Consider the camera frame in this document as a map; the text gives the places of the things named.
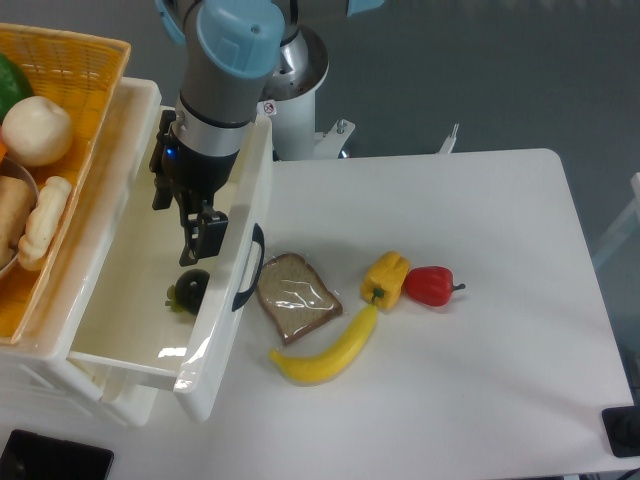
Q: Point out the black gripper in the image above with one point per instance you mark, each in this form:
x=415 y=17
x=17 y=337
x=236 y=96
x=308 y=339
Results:
x=193 y=178

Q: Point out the black device right edge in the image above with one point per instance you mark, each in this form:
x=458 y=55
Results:
x=622 y=429

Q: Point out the open upper white drawer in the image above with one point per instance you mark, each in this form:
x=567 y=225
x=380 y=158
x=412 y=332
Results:
x=126 y=324

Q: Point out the yellow banana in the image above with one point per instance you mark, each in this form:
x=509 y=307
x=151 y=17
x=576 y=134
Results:
x=326 y=365

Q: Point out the cream peanut-shaped toy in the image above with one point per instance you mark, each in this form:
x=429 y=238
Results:
x=42 y=223

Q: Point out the tan bread roll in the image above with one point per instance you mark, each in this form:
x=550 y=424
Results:
x=17 y=199

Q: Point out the orange plastic basket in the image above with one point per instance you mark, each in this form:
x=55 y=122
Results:
x=80 y=73

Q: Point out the wrapped brown bread slice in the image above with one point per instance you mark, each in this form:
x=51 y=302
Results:
x=294 y=297

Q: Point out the red bell pepper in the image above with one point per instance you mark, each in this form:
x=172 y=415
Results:
x=432 y=286

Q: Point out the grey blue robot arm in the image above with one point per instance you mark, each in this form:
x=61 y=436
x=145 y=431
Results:
x=246 y=59

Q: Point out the yellow bell pepper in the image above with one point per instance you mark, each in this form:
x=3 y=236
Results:
x=383 y=282

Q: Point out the dark drawer handle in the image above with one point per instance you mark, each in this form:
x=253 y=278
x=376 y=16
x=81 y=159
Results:
x=253 y=269

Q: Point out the white round bun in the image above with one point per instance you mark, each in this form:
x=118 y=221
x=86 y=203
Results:
x=37 y=132

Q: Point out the green vegetable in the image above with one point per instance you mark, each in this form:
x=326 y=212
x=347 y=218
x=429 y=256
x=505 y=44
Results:
x=14 y=86

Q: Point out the black device bottom left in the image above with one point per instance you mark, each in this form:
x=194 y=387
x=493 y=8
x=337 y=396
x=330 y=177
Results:
x=29 y=455

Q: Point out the white drawer cabinet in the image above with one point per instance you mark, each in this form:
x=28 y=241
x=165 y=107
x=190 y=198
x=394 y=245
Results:
x=39 y=372

